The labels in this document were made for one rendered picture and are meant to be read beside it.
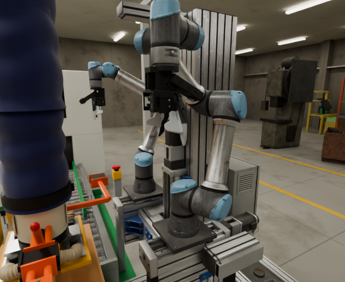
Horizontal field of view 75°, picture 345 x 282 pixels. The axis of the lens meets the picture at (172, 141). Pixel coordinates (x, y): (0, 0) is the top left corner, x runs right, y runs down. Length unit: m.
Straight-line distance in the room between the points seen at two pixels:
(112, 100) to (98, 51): 2.30
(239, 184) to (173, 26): 0.98
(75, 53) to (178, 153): 10.32
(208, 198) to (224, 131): 0.27
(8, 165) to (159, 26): 0.63
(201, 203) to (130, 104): 10.87
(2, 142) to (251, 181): 1.19
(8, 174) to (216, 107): 0.78
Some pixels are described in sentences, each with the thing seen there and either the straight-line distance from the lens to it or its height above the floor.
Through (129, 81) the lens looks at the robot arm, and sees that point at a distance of 1.35.
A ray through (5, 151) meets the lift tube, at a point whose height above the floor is 1.47.
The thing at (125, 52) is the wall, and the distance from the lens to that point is 11.76.
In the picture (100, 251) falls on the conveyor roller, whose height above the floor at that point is 0.54.
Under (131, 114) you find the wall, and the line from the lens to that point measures 11.71.
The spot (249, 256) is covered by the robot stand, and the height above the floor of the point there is 0.93.
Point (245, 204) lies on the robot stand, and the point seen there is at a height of 1.00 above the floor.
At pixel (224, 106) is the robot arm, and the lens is 0.93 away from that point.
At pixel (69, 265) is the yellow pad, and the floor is 1.07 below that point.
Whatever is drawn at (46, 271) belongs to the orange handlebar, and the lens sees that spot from 0.76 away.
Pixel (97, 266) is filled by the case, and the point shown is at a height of 0.94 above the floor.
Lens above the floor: 1.65
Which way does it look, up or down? 12 degrees down
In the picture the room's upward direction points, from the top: straight up
